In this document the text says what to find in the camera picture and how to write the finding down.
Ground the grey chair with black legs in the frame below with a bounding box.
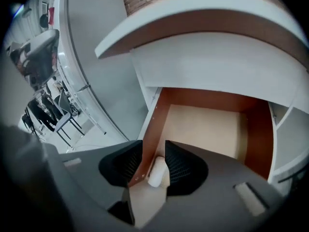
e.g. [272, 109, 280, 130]
[53, 90, 85, 150]

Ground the white desk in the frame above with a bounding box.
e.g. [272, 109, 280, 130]
[94, 0, 309, 186]

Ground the grey partition panel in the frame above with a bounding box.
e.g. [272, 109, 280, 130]
[59, 0, 149, 142]

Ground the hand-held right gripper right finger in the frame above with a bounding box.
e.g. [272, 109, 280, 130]
[135, 140, 289, 230]

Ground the small white cylindrical item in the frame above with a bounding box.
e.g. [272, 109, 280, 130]
[147, 156, 168, 188]

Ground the red hanging cloth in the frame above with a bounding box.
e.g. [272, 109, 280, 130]
[48, 6, 56, 24]

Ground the brown wooden desk drawer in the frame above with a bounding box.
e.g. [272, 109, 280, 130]
[122, 86, 277, 228]

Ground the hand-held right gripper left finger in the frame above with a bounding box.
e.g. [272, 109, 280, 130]
[44, 140, 143, 214]

